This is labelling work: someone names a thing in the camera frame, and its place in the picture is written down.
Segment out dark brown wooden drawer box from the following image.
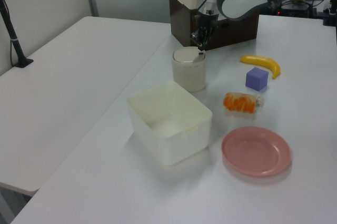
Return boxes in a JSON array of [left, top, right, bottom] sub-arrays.
[[168, 0, 260, 52]]

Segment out white plastic storage bin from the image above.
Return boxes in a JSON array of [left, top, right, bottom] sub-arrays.
[[126, 81, 213, 167]]

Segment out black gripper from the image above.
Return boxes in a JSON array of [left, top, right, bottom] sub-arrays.
[[191, 10, 220, 51]]

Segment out purple cube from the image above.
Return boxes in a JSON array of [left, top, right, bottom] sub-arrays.
[[245, 67, 270, 92]]

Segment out small beige trash can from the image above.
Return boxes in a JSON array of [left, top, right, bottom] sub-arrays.
[[171, 46, 209, 93]]

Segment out black stand with clamp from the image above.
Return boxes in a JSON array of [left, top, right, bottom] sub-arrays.
[[0, 0, 35, 68]]

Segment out pink plastic plate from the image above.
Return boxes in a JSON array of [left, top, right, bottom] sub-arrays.
[[221, 126, 293, 178]]

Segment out black electronic equipment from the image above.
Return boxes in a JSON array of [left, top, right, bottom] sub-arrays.
[[279, 0, 325, 18]]

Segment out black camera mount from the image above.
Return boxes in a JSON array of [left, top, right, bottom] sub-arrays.
[[322, 0, 337, 27]]

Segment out small white crumpled object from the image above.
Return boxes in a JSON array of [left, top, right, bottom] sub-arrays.
[[253, 94, 265, 108]]

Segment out orange snack bag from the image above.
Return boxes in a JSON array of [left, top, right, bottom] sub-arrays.
[[223, 92, 257, 114]]

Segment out yellow toy banana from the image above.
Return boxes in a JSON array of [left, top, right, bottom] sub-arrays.
[[239, 54, 282, 80]]

